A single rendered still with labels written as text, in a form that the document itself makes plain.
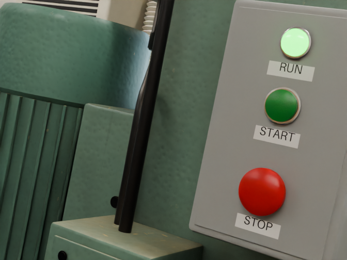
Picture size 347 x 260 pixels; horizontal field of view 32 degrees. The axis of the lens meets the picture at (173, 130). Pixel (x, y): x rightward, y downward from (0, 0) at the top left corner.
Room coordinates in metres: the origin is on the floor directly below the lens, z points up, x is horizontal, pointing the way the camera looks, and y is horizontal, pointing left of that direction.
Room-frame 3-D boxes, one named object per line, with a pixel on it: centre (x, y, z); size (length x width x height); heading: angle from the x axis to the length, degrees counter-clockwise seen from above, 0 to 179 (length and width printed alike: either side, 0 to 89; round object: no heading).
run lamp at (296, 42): (0.38, -0.06, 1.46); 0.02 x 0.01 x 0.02; 61
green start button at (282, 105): (0.38, -0.06, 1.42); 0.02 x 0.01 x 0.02; 61
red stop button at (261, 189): (0.37, -0.06, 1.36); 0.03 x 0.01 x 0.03; 61
